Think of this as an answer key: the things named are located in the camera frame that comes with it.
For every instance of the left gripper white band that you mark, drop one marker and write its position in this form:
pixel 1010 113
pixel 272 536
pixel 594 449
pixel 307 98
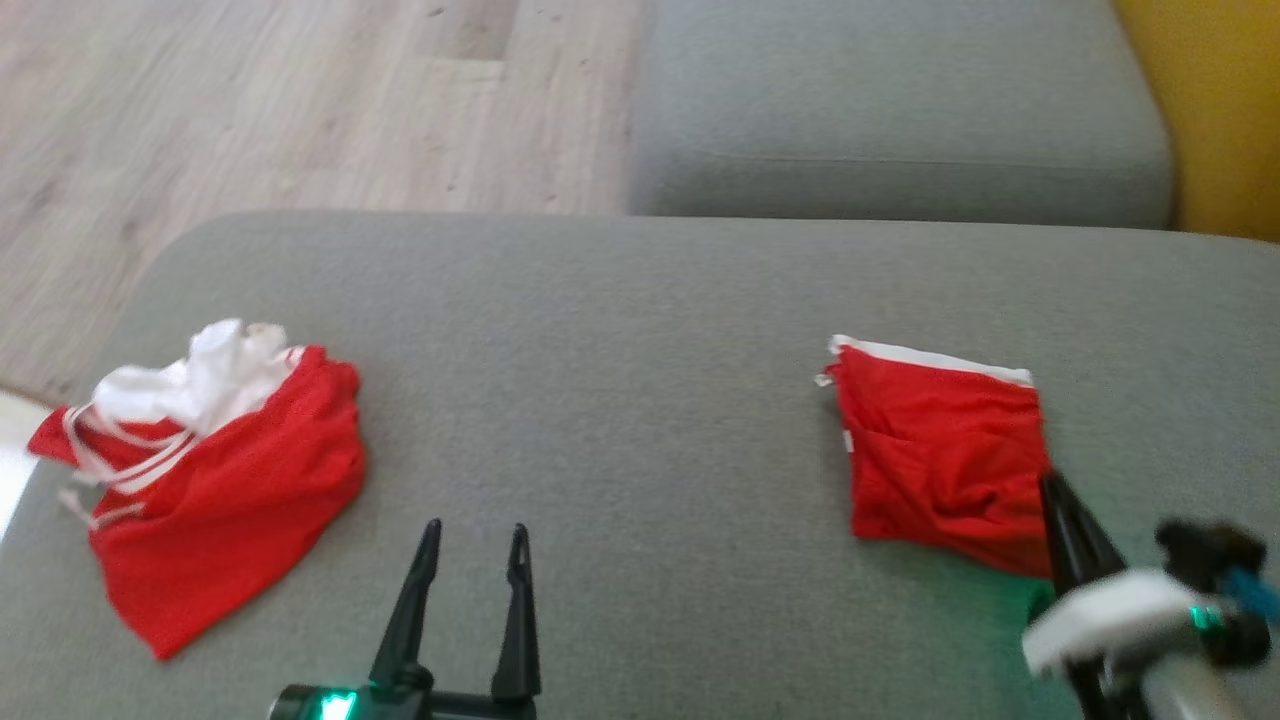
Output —
pixel 400 705

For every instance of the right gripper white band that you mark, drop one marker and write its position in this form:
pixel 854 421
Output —
pixel 1120 610

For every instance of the red shorts white trim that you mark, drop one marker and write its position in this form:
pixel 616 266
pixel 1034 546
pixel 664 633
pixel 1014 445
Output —
pixel 940 450

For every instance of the red jersey white sleeves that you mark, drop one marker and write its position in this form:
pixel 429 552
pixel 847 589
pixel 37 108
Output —
pixel 230 480

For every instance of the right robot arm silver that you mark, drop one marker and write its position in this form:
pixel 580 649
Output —
pixel 1195 695

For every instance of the large grey sofa seat cushion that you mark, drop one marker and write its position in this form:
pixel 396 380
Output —
pixel 640 400

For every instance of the small grey sofa cushion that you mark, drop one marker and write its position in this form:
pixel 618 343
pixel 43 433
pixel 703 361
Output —
pixel 900 100

